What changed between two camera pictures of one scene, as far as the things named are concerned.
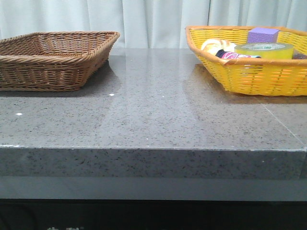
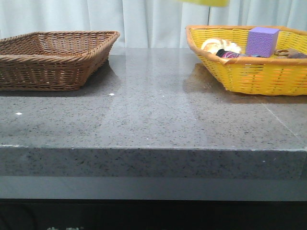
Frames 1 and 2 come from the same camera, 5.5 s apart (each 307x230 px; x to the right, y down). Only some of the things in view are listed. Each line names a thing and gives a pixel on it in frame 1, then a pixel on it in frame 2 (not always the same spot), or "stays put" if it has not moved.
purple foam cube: [262, 35] stays put
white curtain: [146, 24] stays put
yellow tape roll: [269, 51] to [214, 3]
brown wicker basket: [53, 61] stays put
